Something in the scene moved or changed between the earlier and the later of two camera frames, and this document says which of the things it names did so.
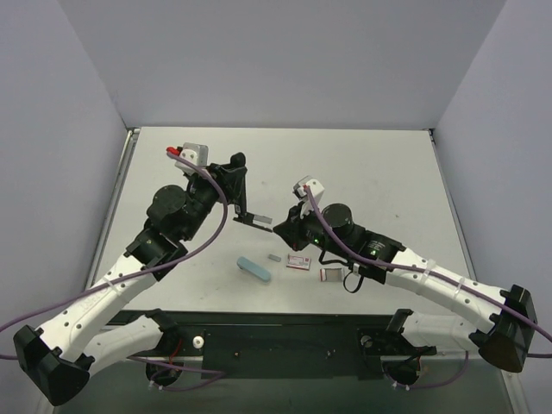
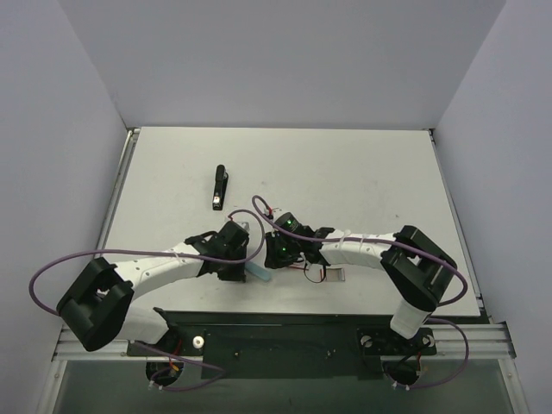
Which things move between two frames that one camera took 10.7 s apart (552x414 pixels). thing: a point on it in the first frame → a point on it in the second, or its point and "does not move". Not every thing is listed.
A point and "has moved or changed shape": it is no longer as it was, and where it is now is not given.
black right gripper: (291, 228) → (276, 257)
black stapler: (260, 221) has moved or changed shape
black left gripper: (230, 178) → (235, 272)
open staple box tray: (331, 274) does not move
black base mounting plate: (274, 343) does not move
